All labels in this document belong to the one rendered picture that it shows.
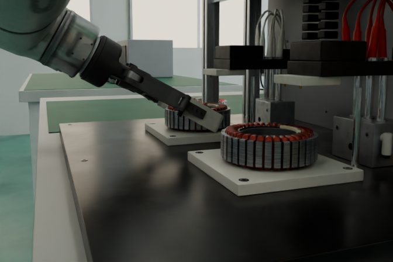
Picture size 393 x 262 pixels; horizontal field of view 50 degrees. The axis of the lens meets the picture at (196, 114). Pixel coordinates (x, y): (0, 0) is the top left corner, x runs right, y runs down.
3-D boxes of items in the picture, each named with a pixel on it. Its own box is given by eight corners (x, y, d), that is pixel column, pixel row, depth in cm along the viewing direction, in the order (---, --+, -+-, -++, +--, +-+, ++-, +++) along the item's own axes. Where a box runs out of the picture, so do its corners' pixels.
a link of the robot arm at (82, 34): (39, 63, 57) (79, 83, 59) (71, 4, 58) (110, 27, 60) (37, 62, 65) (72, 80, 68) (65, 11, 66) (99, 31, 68)
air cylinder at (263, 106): (269, 133, 73) (269, 101, 72) (249, 126, 80) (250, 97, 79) (294, 131, 74) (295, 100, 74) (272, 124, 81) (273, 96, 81)
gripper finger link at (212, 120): (187, 95, 65) (189, 96, 64) (223, 116, 67) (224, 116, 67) (178, 113, 64) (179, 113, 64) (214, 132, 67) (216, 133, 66)
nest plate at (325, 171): (237, 196, 40) (238, 184, 40) (187, 160, 54) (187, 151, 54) (364, 181, 45) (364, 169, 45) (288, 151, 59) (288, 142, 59)
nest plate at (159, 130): (167, 145, 63) (167, 137, 62) (144, 129, 77) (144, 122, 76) (257, 138, 68) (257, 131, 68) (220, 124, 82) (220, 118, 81)
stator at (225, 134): (247, 176, 42) (247, 140, 42) (206, 152, 53) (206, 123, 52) (338, 166, 46) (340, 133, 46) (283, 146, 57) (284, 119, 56)
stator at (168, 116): (177, 134, 65) (176, 110, 64) (157, 123, 75) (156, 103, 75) (241, 130, 69) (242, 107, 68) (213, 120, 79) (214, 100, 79)
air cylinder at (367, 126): (371, 168, 50) (373, 123, 49) (331, 154, 57) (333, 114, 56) (403, 164, 52) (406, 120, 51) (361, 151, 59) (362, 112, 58)
